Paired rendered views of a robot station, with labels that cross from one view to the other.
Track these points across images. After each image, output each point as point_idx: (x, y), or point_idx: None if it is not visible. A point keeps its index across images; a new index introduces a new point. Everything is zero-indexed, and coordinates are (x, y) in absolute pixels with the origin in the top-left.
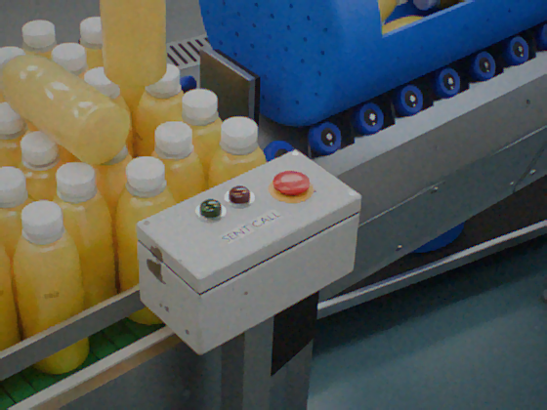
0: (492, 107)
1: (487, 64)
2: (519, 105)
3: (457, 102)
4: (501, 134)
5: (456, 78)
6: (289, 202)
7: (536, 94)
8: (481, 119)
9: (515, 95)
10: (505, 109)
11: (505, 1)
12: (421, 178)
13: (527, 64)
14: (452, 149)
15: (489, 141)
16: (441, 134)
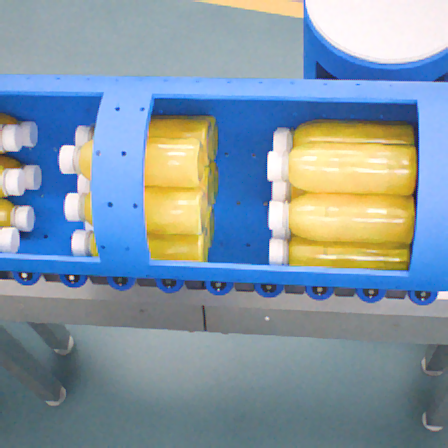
0: (93, 301)
1: (74, 278)
2: (130, 310)
3: (44, 287)
4: (105, 320)
5: (33, 275)
6: None
7: (155, 310)
8: (77, 304)
9: (124, 302)
10: (110, 307)
11: (26, 265)
12: (5, 315)
13: (142, 289)
14: (41, 311)
15: (89, 319)
16: (27, 299)
